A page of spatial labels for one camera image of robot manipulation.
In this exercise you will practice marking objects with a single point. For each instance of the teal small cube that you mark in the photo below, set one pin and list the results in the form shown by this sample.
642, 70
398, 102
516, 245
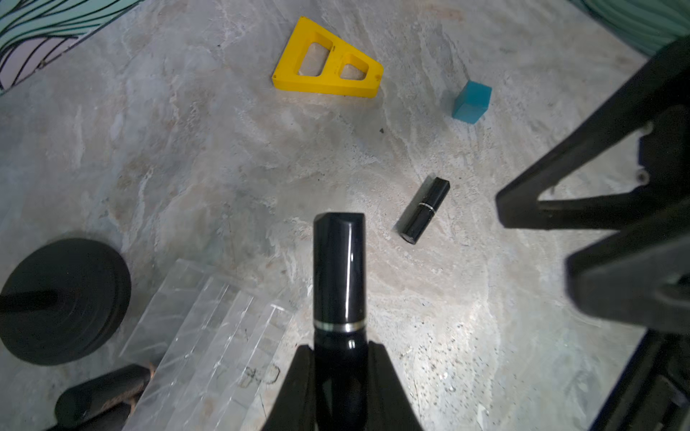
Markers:
472, 102

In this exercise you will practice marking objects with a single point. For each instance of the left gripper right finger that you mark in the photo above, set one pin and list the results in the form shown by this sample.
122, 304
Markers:
388, 408

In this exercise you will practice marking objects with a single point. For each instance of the black gold lipstick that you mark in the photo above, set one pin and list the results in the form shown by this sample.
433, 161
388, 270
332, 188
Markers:
89, 399

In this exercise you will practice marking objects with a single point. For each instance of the clear acrylic lipstick organizer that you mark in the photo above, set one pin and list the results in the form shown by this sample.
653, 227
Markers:
211, 340

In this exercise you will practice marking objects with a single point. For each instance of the yellow triangle toy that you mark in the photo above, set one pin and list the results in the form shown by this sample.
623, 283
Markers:
347, 71

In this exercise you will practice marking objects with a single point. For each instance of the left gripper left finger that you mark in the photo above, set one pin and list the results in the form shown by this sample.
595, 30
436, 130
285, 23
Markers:
295, 407

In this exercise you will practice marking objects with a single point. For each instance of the black lipstick tube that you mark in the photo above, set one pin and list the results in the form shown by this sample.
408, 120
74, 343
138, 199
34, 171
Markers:
340, 321
112, 420
422, 209

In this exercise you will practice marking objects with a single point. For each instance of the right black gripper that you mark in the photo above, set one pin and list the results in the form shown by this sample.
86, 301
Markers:
640, 273

